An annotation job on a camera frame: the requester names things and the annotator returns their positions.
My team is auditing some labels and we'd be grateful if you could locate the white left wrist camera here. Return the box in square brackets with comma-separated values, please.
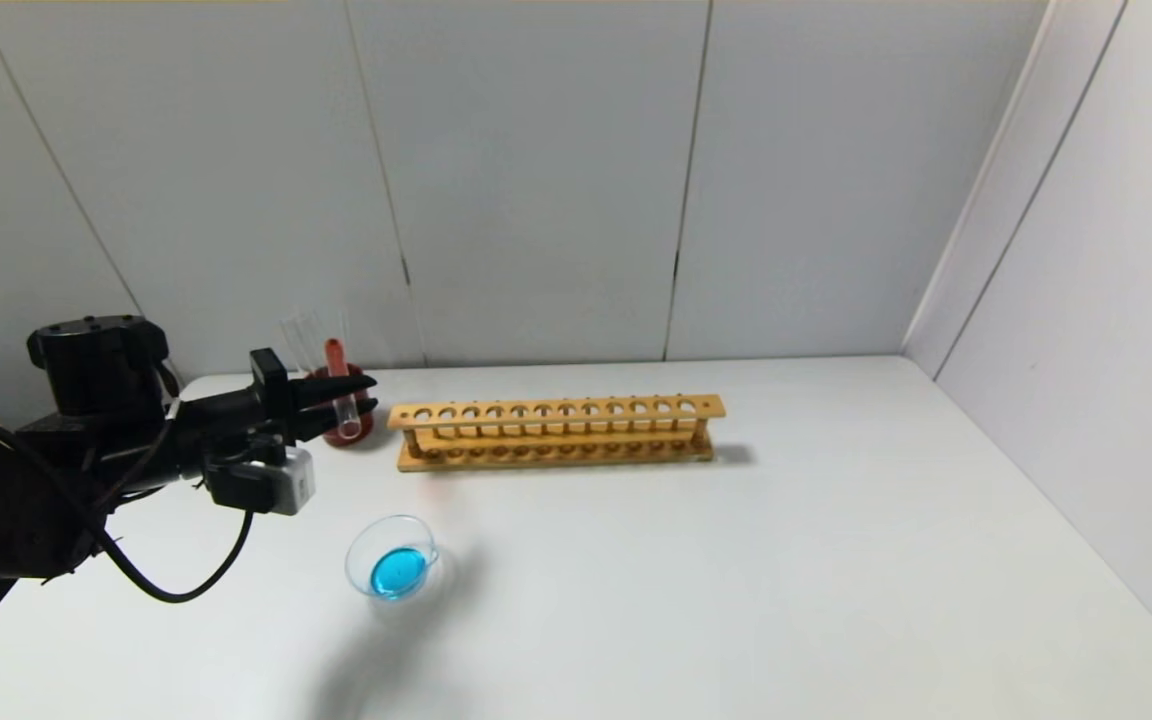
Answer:
[206, 445, 317, 517]

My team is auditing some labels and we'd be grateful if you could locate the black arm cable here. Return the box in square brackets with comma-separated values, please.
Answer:
[86, 510, 255, 604]

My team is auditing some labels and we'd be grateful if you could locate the clear glass beaker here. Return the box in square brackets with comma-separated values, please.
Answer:
[345, 514, 459, 626]

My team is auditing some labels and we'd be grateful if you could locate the red plastic cup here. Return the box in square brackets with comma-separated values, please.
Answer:
[301, 363, 377, 448]

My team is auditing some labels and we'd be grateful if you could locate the test tube with red pigment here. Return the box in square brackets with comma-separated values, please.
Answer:
[324, 338, 364, 442]

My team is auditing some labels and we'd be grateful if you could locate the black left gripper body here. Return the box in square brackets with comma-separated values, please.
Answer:
[176, 347, 298, 447]

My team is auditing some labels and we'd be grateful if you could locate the wooden test tube rack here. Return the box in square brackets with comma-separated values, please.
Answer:
[388, 394, 727, 473]

